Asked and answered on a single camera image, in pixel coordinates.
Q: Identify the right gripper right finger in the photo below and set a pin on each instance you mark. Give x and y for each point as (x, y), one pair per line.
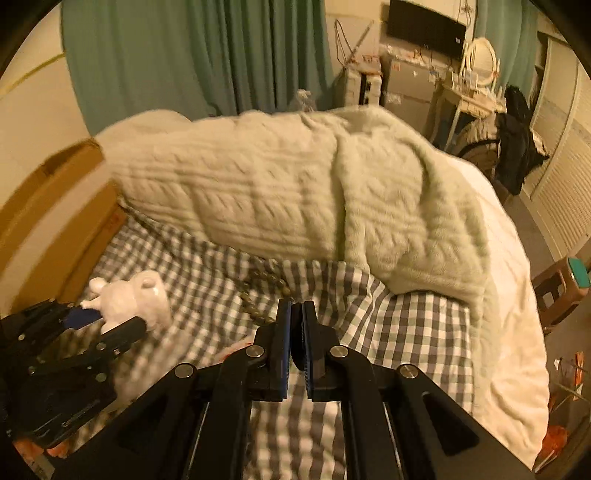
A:
(398, 423)

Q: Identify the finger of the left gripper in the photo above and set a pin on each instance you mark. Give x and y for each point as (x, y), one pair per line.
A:
(107, 348)
(79, 318)

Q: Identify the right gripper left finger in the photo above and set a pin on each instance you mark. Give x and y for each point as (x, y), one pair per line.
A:
(193, 423)

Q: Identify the white rabbit figurine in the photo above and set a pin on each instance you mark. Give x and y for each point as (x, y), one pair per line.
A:
(143, 296)

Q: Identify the brown cardboard box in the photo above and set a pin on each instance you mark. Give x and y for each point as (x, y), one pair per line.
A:
(56, 226)

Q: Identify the checkered bed sheet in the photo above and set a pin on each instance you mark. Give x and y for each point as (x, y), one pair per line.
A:
(220, 297)

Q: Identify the white duvet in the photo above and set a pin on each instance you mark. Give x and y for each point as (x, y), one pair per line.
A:
(514, 405)

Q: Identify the brown stool green cushion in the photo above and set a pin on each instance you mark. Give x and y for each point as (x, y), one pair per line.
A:
(559, 290)

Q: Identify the cream knitted blanket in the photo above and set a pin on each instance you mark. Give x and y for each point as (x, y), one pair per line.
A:
(354, 185)

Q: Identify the white louvered wardrobe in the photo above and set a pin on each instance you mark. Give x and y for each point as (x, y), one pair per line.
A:
(557, 194)

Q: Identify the large green curtain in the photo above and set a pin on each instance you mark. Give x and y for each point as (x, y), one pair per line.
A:
(198, 58)

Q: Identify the chair with black jacket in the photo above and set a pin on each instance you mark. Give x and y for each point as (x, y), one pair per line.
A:
(503, 146)

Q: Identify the clear water bottle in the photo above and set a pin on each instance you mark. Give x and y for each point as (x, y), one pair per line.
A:
(304, 101)

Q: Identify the white dressing table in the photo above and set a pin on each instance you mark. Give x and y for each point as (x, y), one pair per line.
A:
(460, 104)

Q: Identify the grey mini fridge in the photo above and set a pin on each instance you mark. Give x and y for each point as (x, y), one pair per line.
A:
(407, 90)

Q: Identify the white plastic storage unit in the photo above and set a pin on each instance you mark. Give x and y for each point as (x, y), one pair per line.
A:
(360, 83)

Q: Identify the white oval vanity mirror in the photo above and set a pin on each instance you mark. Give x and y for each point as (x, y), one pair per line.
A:
(480, 67)

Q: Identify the small green curtain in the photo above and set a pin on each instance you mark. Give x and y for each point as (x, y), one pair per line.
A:
(511, 28)

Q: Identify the black wall television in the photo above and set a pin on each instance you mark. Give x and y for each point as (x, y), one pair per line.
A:
(422, 26)

